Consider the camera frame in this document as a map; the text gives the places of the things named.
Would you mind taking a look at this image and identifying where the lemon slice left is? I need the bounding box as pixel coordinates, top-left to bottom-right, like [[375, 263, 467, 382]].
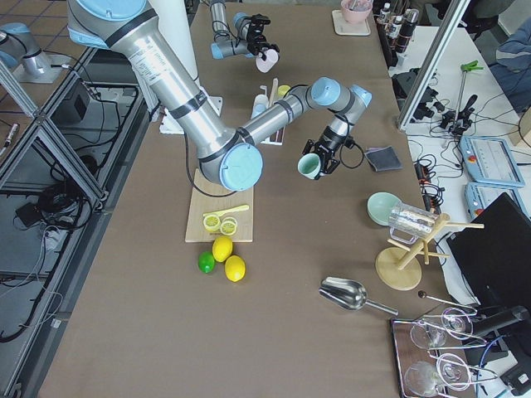
[[202, 214, 222, 233]]

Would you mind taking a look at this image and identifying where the aluminium frame post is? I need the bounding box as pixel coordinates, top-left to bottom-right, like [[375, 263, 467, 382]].
[[397, 0, 470, 133]]

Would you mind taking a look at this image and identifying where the clear glass mug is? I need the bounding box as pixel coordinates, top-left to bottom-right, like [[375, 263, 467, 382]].
[[388, 202, 438, 245]]

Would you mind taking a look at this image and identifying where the pink bowl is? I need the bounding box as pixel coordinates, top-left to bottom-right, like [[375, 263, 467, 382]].
[[340, 0, 373, 24]]

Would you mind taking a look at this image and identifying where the black monitor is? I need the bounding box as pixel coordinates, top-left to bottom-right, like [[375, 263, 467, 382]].
[[446, 193, 530, 308]]

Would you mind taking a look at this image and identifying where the wine glass lower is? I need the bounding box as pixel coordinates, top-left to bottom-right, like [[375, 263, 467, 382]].
[[404, 353, 472, 397]]

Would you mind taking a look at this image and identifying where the yellow lemon upper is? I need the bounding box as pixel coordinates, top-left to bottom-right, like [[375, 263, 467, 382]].
[[212, 235, 233, 263]]

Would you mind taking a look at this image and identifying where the teach pendant upper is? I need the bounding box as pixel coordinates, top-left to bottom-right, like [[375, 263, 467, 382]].
[[459, 136, 525, 187]]

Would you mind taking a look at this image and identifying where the wine glass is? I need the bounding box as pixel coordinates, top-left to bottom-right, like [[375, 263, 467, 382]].
[[410, 307, 473, 350], [404, 353, 472, 397]]

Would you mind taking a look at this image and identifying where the teach pendant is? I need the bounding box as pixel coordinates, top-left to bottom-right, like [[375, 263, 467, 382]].
[[465, 182, 527, 220], [459, 136, 525, 187]]

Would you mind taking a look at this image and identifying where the lemon slice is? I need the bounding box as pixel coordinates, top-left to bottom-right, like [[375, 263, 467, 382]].
[[219, 217, 238, 236], [202, 214, 222, 233]]

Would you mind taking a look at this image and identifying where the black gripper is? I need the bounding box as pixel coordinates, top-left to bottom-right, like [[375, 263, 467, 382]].
[[302, 127, 355, 180], [246, 13, 280, 58]]

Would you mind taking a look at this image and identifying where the pink cup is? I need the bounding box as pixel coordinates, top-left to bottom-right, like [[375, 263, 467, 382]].
[[256, 49, 280, 73]]

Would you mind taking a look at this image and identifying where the yellow lemon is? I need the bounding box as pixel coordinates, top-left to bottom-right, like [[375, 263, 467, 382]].
[[212, 235, 233, 263], [224, 255, 246, 282]]

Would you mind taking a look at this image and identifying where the teach pendant lower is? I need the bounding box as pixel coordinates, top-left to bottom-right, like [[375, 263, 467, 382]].
[[465, 182, 527, 220]]

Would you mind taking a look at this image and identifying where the black glass rack tray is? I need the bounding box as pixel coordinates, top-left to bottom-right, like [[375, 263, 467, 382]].
[[390, 319, 487, 397]]

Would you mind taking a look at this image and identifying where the grey folded cloth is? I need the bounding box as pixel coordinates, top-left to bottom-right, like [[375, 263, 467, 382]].
[[365, 146, 402, 172]]

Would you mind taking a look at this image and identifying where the yellow plastic knife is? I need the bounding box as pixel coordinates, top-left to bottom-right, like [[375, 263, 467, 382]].
[[202, 204, 250, 217]]

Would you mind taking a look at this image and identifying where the wine glass upper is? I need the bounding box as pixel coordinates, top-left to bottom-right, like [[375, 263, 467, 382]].
[[410, 307, 473, 350]]

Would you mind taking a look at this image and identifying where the brown tipped stirring stick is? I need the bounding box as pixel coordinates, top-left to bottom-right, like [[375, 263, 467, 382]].
[[417, 290, 476, 311]]

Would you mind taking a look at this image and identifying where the yellow lemon lower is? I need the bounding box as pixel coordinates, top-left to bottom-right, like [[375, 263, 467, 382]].
[[224, 255, 246, 282]]

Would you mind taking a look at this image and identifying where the metal scoop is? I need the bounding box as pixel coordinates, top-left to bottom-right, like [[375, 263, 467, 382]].
[[319, 276, 398, 316]]

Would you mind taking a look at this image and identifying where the green cup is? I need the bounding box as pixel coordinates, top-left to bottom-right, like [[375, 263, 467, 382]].
[[297, 153, 321, 180]]

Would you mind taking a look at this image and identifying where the lemon slice right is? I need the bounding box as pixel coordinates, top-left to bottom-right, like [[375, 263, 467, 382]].
[[219, 217, 238, 236]]

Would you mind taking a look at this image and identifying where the green lime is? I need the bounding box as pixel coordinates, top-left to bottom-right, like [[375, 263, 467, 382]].
[[197, 251, 216, 274]]

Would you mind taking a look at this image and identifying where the white wire cup rack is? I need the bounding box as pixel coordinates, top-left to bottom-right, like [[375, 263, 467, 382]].
[[261, 78, 285, 145]]

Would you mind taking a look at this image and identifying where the green bowl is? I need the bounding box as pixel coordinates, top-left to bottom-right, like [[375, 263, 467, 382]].
[[367, 192, 402, 226]]

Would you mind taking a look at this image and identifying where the wooden mug tree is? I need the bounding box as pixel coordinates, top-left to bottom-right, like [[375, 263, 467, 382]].
[[375, 213, 485, 291]]

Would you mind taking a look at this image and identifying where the green handled grabber tool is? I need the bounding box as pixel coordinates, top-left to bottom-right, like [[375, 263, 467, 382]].
[[454, 60, 485, 125]]

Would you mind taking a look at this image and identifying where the yellow cup on rack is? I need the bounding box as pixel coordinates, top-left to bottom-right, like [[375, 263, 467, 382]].
[[276, 85, 291, 100]]

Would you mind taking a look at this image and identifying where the wooden cutting board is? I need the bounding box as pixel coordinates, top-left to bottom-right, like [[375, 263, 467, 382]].
[[184, 167, 255, 244]]

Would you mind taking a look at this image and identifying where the white plastic tray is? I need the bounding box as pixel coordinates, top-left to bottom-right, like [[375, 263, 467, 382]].
[[332, 10, 371, 36]]

